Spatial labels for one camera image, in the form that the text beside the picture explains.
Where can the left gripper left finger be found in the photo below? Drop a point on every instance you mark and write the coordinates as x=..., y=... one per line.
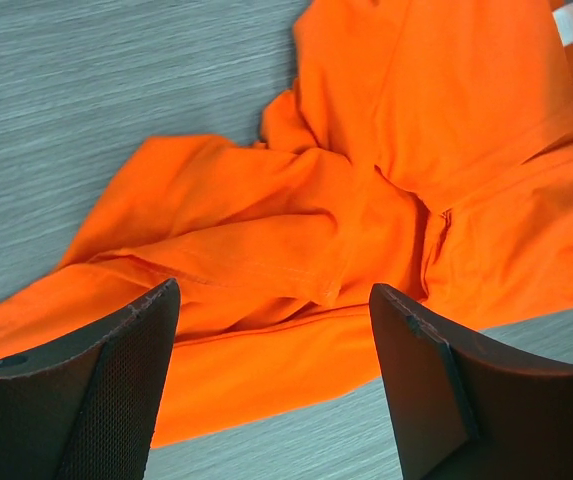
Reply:
x=85, y=405

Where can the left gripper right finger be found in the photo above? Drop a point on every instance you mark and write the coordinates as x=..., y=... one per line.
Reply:
x=465, y=406

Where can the orange t shirt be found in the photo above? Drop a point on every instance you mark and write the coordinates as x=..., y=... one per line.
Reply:
x=427, y=145

